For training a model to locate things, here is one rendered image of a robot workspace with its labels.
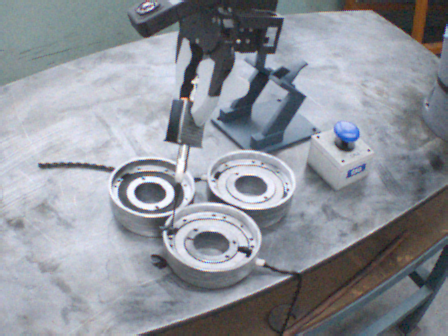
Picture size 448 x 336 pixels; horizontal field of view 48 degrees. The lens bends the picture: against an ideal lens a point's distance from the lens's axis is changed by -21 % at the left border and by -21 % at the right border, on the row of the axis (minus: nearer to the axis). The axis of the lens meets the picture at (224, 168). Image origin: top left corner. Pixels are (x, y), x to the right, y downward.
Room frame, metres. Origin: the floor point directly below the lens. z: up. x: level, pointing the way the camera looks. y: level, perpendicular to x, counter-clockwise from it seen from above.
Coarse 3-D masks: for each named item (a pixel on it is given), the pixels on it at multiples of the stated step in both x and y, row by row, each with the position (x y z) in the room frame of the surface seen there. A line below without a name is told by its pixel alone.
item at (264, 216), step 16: (224, 160) 0.60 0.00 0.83; (240, 160) 0.61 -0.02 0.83; (256, 160) 0.61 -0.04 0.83; (272, 160) 0.61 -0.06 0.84; (208, 176) 0.56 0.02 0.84; (240, 176) 0.58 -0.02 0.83; (256, 176) 0.58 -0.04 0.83; (288, 176) 0.58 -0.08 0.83; (208, 192) 0.54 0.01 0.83; (240, 192) 0.58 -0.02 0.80; (256, 192) 0.58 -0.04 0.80; (272, 192) 0.55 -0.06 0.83; (288, 192) 0.56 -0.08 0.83; (240, 208) 0.51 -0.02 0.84; (256, 208) 0.51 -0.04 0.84; (272, 208) 0.52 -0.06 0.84; (288, 208) 0.54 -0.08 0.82; (272, 224) 0.53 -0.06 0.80
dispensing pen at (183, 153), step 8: (192, 88) 0.57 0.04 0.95; (192, 96) 0.57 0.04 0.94; (176, 104) 0.55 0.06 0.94; (176, 112) 0.54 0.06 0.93; (176, 120) 0.54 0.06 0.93; (168, 128) 0.54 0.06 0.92; (176, 128) 0.53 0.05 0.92; (168, 136) 0.53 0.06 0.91; (176, 136) 0.53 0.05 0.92; (184, 144) 0.53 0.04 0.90; (184, 152) 0.52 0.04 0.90; (176, 160) 0.52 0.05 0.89; (184, 160) 0.52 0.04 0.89; (176, 168) 0.52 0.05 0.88; (184, 168) 0.52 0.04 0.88; (176, 176) 0.51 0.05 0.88; (176, 184) 0.50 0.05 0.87; (176, 192) 0.50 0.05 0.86; (176, 200) 0.49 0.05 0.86; (176, 208) 0.49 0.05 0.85
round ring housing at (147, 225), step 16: (144, 160) 0.58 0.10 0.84; (160, 160) 0.58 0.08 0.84; (112, 176) 0.54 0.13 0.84; (112, 192) 0.52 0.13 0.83; (128, 192) 0.52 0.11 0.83; (144, 192) 0.55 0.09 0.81; (160, 192) 0.55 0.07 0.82; (192, 192) 0.53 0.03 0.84; (112, 208) 0.50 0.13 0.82; (144, 208) 0.50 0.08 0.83; (160, 208) 0.51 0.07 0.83; (128, 224) 0.48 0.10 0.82; (144, 224) 0.48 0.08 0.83; (160, 224) 0.48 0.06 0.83
